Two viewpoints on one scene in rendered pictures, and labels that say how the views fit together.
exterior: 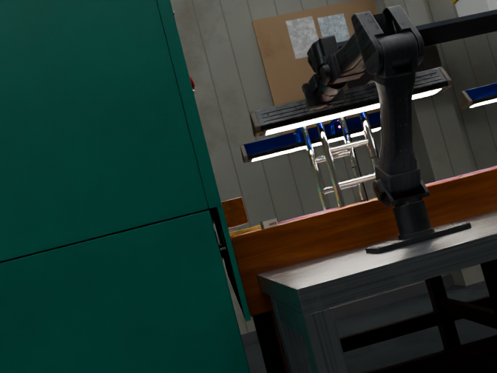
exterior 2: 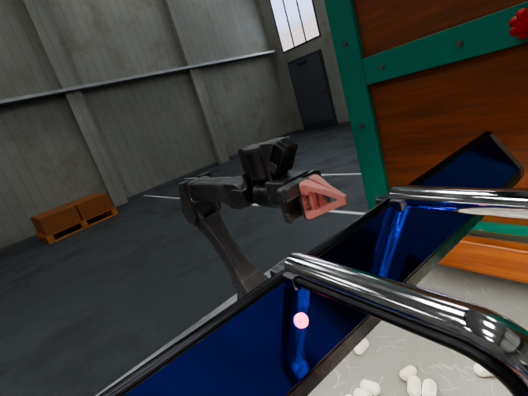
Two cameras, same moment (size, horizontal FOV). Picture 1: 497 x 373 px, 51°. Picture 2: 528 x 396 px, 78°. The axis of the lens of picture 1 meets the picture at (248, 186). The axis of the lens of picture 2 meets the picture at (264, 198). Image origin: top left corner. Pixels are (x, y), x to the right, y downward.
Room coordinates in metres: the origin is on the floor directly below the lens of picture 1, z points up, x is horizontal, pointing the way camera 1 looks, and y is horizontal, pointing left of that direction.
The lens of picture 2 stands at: (1.79, -0.56, 1.24)
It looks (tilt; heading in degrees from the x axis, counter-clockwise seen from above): 16 degrees down; 153
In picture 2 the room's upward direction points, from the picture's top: 17 degrees counter-clockwise
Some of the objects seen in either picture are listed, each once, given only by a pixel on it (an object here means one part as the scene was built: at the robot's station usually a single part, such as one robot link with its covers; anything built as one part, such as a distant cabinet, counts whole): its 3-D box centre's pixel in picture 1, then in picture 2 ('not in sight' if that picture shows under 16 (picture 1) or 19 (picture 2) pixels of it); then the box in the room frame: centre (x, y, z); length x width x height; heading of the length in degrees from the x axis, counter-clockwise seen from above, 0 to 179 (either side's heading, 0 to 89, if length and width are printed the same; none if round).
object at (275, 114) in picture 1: (350, 100); (362, 254); (1.58, -0.37, 1.08); 0.62 x 0.08 x 0.07; 95
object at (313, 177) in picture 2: not in sight; (318, 200); (1.38, -0.25, 1.07); 0.09 x 0.07 x 0.07; 9
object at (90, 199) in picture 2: not in sight; (74, 215); (-5.56, -0.90, 0.24); 1.37 x 0.99 x 0.48; 99
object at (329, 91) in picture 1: (332, 78); (270, 190); (1.25, -0.26, 1.08); 0.07 x 0.06 x 0.07; 9
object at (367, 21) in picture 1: (364, 61); (221, 200); (1.05, -0.30, 1.05); 0.30 x 0.09 x 0.12; 9
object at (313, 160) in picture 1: (331, 175); not in sight; (2.05, -0.33, 0.90); 0.20 x 0.19 x 0.45; 95
